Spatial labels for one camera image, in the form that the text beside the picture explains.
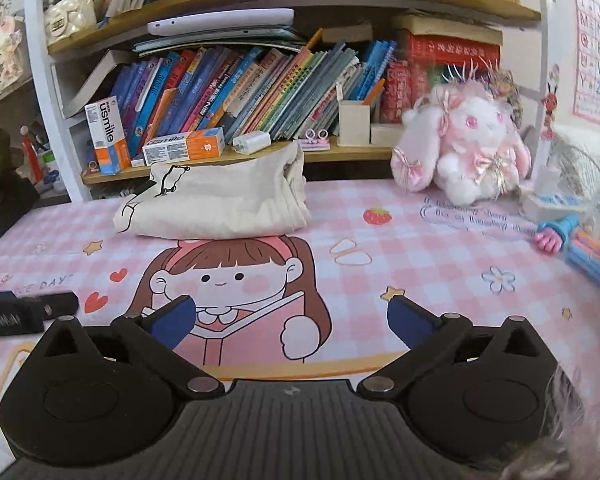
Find cream t-shirt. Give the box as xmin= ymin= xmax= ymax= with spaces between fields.
xmin=114 ymin=142 xmax=311 ymax=240

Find dark jacket pile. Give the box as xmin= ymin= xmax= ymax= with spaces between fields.
xmin=0 ymin=128 xmax=41 ymax=261

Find pink checkered desk mat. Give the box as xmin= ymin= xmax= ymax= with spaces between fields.
xmin=0 ymin=181 xmax=600 ymax=479

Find blue pink toy stick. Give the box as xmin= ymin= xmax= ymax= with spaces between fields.
xmin=534 ymin=214 xmax=600 ymax=285

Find white orange usmile box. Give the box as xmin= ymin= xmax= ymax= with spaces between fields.
xmin=85 ymin=96 xmax=131 ymax=176

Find white orange flat box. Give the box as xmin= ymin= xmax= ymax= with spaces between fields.
xmin=143 ymin=127 xmax=225 ymax=166

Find pink white plush bunny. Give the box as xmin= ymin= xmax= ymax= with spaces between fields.
xmin=390 ymin=80 xmax=531 ymax=207

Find white charger adapter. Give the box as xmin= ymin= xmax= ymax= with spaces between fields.
xmin=232 ymin=131 xmax=272 ymax=155

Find pink binder clips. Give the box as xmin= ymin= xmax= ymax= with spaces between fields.
xmin=298 ymin=129 xmax=330 ymax=152

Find beige pen holder box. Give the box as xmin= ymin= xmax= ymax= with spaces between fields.
xmin=337 ymin=101 xmax=370 ymax=148

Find red thick books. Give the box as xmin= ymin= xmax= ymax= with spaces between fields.
xmin=379 ymin=29 xmax=501 ymax=124

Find wooden white bookshelf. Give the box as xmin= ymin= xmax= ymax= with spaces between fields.
xmin=24 ymin=0 xmax=546 ymax=202

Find row of colourful books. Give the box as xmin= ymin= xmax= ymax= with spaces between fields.
xmin=96 ymin=32 xmax=396 ymax=156

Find white pearl handbag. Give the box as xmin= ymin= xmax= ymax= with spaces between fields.
xmin=44 ymin=0 xmax=96 ymax=46

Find white tablet device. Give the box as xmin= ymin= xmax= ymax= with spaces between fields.
xmin=147 ymin=8 xmax=294 ymax=37

